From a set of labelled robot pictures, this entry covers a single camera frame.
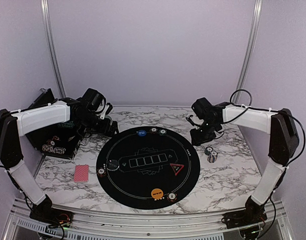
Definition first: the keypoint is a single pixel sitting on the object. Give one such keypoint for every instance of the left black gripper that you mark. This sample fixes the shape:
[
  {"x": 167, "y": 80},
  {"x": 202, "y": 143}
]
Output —
[{"x": 103, "y": 130}]

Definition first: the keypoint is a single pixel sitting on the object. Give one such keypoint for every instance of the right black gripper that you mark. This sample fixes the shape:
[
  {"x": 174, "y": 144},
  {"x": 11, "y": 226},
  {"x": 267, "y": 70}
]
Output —
[{"x": 197, "y": 140}]

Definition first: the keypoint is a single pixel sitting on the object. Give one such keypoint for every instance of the green poker chip stack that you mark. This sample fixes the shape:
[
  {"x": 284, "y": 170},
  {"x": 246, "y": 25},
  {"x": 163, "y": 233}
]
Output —
[{"x": 208, "y": 150}]

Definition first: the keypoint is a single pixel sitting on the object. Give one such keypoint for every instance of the blue small blind button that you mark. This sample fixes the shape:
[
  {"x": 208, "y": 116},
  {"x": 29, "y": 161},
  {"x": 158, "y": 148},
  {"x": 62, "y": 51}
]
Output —
[{"x": 141, "y": 133}]

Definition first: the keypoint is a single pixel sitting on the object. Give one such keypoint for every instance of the red black triangle all-in marker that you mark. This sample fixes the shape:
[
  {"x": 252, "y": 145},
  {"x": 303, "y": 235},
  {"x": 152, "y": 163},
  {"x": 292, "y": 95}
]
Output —
[{"x": 176, "y": 168}]

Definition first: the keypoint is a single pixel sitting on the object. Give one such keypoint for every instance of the red chip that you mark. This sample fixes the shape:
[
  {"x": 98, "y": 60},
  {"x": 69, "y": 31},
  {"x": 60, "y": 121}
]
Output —
[
  {"x": 172, "y": 197},
  {"x": 153, "y": 130},
  {"x": 101, "y": 172}
]

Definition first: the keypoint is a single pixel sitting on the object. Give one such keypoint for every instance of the orange big blind button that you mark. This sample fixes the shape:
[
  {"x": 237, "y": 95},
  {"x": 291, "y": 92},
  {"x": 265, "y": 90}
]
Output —
[{"x": 157, "y": 194}]

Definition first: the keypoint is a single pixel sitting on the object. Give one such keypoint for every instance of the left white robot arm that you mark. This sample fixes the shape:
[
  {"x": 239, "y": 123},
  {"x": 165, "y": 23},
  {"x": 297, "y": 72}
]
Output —
[{"x": 16, "y": 124}]

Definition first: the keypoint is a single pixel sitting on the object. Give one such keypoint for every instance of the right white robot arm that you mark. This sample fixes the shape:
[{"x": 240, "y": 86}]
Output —
[{"x": 278, "y": 124}]

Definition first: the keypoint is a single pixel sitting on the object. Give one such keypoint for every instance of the black poker chip case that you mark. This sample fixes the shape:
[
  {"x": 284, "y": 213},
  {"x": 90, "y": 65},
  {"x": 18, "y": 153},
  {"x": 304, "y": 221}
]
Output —
[{"x": 60, "y": 140}]

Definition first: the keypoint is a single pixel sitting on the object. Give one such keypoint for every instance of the clear round dealer button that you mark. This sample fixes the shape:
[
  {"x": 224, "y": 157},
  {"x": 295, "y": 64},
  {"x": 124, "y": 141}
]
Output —
[{"x": 112, "y": 165}]

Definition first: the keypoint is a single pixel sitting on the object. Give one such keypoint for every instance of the red playing card deck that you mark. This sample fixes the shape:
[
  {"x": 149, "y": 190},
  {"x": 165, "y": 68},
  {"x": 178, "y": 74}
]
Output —
[{"x": 81, "y": 174}]

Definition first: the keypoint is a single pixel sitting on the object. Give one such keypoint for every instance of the round black poker mat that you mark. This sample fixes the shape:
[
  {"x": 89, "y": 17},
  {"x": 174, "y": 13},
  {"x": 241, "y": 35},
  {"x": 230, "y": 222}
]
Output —
[{"x": 144, "y": 164}]

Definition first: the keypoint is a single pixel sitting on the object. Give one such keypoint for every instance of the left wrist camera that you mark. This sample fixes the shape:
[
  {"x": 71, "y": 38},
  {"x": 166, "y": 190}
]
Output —
[{"x": 97, "y": 103}]

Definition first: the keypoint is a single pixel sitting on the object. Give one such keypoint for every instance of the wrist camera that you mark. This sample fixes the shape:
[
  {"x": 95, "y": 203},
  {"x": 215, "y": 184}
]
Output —
[
  {"x": 97, "y": 103},
  {"x": 201, "y": 108}
]

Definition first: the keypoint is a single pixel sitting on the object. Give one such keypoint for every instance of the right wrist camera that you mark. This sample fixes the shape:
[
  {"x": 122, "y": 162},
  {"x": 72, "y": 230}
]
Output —
[{"x": 201, "y": 108}]

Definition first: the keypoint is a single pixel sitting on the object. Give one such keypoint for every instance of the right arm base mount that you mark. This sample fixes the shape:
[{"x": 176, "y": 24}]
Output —
[{"x": 242, "y": 218}]

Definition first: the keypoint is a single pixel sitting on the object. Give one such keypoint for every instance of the front aluminium rail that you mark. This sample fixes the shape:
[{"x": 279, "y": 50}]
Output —
[{"x": 101, "y": 225}]

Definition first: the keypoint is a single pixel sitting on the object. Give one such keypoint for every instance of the right aluminium frame post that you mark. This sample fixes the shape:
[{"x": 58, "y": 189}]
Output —
[{"x": 254, "y": 28}]

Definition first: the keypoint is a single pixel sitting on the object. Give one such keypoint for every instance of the aluminium frame post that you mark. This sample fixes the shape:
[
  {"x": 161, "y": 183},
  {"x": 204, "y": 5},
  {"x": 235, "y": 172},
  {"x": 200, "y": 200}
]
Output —
[
  {"x": 254, "y": 28},
  {"x": 51, "y": 47}
]

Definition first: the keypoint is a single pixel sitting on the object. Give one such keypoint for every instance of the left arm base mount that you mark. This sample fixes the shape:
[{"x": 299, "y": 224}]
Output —
[{"x": 55, "y": 217}]

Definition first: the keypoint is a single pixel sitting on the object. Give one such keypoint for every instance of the left aluminium frame post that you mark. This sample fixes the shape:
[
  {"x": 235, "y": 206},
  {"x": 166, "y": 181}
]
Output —
[{"x": 51, "y": 47}]

